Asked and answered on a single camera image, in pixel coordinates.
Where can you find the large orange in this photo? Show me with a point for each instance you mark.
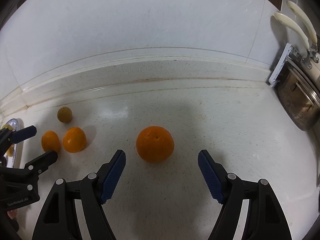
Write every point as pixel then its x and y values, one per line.
pixel 10 151

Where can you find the person right hand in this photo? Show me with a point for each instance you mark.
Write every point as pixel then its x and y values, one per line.
pixel 12 215

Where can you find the small brownish green fruit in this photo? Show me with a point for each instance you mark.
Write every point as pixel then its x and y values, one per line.
pixel 64 114

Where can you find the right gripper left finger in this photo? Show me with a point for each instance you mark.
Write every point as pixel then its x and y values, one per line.
pixel 58 218

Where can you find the steel pot on rack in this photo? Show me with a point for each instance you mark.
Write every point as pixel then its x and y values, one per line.
pixel 299 96

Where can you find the white dish rack bracket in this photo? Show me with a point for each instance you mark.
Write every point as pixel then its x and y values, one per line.
pixel 279 66

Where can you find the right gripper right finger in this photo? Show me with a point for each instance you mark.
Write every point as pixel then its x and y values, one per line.
pixel 265 218

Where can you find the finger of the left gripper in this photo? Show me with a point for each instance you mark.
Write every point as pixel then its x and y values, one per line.
pixel 40 164
pixel 11 136

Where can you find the small orange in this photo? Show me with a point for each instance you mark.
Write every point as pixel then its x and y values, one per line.
pixel 74 140
pixel 50 141

